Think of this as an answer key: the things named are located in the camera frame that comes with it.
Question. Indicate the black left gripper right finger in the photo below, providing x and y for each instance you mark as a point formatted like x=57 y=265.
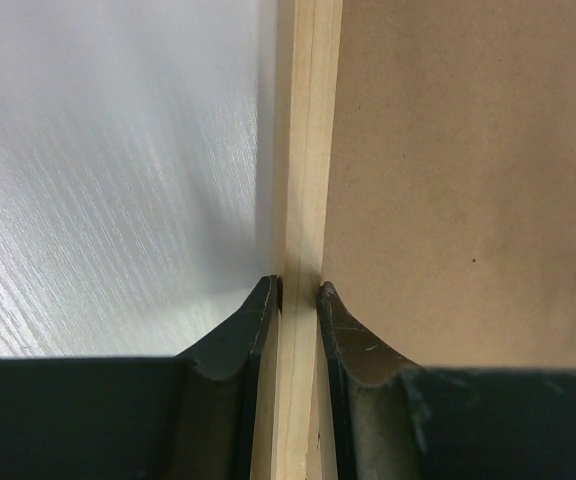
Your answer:
x=395 y=419

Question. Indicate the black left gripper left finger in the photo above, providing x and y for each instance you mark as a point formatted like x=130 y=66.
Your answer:
x=187 y=416

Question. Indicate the wooden picture frame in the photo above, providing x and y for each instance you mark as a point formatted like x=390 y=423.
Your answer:
x=425 y=164

